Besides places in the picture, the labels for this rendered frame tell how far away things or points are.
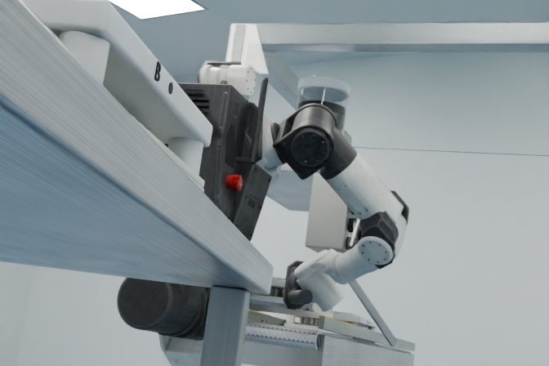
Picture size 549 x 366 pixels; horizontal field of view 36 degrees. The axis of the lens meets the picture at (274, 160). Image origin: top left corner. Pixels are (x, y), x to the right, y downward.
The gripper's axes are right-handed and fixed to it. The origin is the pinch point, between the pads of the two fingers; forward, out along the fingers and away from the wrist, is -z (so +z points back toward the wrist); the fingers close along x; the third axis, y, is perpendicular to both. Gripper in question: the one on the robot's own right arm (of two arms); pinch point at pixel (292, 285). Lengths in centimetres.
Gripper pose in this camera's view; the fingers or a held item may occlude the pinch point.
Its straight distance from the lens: 227.2
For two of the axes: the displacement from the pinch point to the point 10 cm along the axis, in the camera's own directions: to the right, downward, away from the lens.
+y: 9.6, 1.7, 2.2
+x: -1.2, 9.7, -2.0
